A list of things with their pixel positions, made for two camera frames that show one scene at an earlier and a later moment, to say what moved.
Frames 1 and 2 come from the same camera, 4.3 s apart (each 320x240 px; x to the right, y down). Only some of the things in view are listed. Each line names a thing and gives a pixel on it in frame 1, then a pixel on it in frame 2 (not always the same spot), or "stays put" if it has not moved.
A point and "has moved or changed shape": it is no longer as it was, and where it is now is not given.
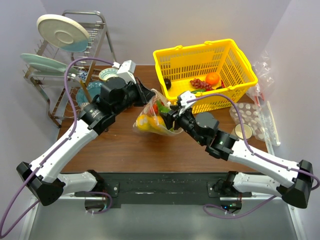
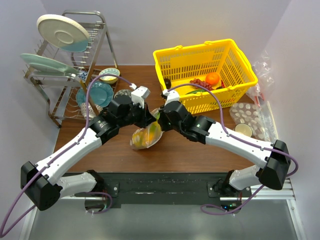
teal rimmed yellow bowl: [106, 73] stays put
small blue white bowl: [83, 75] stays put
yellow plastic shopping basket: [217, 71] stays put
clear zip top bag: [150, 119] has moved or changed shape
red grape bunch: [199, 84] stays put
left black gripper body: [134, 95] → [137, 115]
